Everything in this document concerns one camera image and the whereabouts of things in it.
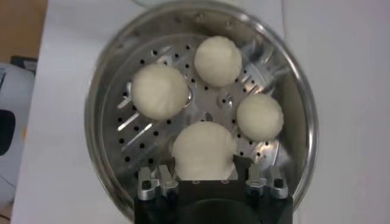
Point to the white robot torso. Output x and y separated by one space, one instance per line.
15 97

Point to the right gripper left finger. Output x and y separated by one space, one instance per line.
164 182

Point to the steel steamer basket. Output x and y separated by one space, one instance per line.
106 137

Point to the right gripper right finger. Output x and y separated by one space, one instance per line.
262 179

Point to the white steamed baozi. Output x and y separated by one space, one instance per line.
217 61
202 149
160 91
259 117

